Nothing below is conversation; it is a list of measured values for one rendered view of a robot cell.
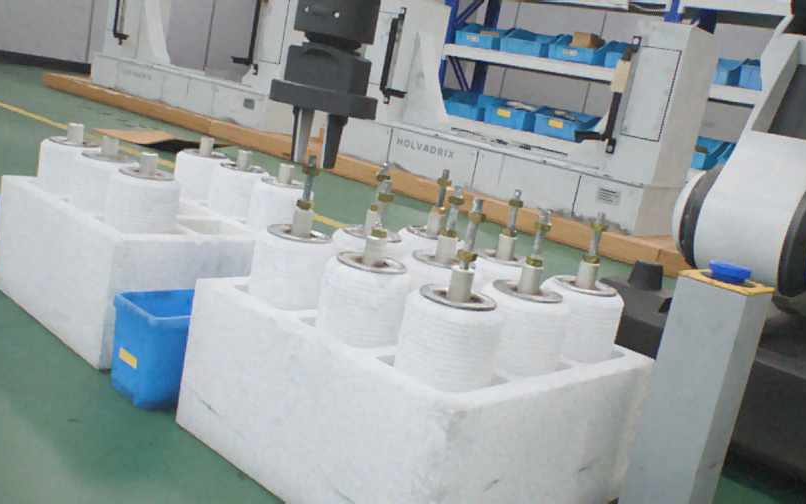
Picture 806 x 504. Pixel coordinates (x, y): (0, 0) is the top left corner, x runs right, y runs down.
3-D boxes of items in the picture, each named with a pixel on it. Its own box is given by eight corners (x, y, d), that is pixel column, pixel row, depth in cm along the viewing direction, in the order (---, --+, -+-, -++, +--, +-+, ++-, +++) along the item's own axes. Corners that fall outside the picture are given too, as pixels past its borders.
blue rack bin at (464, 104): (473, 118, 709) (479, 93, 705) (511, 126, 686) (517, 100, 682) (437, 112, 671) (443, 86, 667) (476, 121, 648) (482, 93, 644)
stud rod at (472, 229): (469, 277, 80) (486, 199, 79) (460, 276, 80) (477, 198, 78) (464, 274, 81) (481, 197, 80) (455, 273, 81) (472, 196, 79)
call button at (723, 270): (714, 277, 86) (719, 258, 85) (753, 289, 83) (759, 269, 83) (698, 279, 83) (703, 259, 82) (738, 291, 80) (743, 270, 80)
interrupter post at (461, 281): (459, 306, 79) (466, 273, 79) (439, 298, 81) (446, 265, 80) (474, 304, 81) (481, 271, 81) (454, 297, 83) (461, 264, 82)
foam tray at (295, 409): (396, 380, 129) (419, 267, 126) (622, 497, 104) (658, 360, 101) (174, 422, 101) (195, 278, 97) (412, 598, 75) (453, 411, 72)
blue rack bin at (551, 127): (562, 138, 655) (568, 110, 650) (606, 147, 632) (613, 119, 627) (529, 133, 616) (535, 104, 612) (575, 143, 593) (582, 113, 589)
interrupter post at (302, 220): (301, 235, 98) (306, 207, 97) (314, 240, 96) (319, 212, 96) (284, 234, 96) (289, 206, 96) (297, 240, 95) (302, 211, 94)
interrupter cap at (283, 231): (305, 229, 101) (306, 224, 101) (345, 246, 96) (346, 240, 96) (253, 228, 96) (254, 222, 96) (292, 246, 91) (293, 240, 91)
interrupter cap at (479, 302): (464, 317, 76) (466, 310, 76) (402, 292, 81) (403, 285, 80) (511, 311, 82) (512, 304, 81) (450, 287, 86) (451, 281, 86)
